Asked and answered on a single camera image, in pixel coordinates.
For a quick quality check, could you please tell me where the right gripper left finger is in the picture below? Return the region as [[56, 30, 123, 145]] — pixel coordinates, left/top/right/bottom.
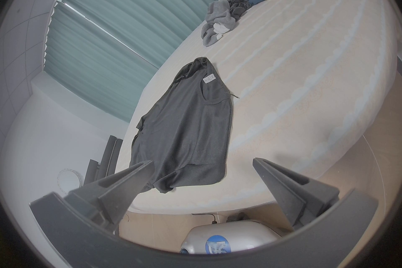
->
[[64, 160, 155, 226]]

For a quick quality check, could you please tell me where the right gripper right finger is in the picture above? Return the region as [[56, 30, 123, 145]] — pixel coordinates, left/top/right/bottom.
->
[[253, 157, 340, 231]]

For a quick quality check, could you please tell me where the black T-shirt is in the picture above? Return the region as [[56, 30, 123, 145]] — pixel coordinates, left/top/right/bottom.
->
[[129, 56, 240, 194]]

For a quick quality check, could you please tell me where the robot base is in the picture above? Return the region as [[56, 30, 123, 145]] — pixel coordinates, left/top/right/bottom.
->
[[180, 219, 281, 255]]

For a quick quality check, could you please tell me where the bed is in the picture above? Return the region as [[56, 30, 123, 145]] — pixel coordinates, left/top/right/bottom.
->
[[118, 0, 401, 214]]

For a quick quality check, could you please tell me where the pile of clothes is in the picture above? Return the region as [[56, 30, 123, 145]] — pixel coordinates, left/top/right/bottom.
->
[[201, 0, 294, 48]]

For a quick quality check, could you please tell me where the black cable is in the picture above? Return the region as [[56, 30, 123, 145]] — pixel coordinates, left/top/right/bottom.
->
[[192, 213, 221, 225]]

